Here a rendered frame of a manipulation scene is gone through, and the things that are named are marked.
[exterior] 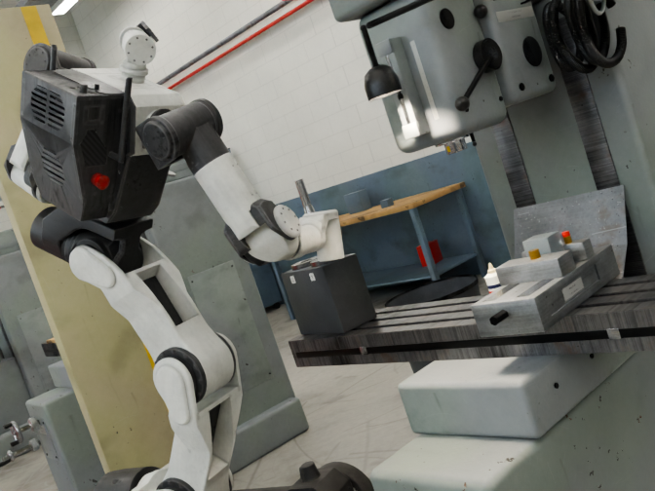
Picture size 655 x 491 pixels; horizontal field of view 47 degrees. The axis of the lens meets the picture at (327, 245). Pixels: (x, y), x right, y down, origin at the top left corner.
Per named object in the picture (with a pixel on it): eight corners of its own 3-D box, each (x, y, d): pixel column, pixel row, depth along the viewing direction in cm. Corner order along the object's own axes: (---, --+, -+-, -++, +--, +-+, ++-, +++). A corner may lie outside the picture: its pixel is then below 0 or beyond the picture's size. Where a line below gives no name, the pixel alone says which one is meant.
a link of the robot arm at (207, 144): (198, 166, 150) (159, 108, 150) (177, 186, 157) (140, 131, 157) (238, 147, 159) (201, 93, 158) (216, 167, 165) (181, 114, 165)
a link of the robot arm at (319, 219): (341, 207, 185) (317, 212, 173) (347, 244, 186) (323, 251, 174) (318, 211, 188) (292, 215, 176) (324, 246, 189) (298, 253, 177)
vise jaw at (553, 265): (562, 277, 150) (557, 258, 150) (500, 286, 161) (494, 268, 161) (576, 267, 155) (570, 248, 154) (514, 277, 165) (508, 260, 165)
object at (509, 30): (520, 101, 166) (483, -15, 164) (436, 131, 185) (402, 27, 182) (562, 88, 179) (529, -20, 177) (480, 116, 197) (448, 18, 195)
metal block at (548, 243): (555, 264, 158) (546, 237, 157) (530, 269, 162) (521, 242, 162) (566, 257, 161) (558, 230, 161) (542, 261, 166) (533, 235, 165)
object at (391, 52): (419, 135, 159) (388, 38, 157) (405, 140, 162) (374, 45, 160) (431, 132, 162) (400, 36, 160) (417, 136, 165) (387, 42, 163)
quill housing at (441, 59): (466, 134, 156) (417, -18, 153) (394, 159, 171) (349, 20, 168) (516, 117, 168) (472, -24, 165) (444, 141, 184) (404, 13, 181)
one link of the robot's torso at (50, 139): (86, 252, 157) (100, 82, 144) (-2, 196, 175) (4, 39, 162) (194, 229, 180) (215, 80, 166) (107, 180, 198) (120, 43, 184)
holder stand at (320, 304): (344, 333, 201) (320, 262, 199) (300, 334, 219) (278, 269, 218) (377, 317, 208) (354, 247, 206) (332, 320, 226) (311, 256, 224)
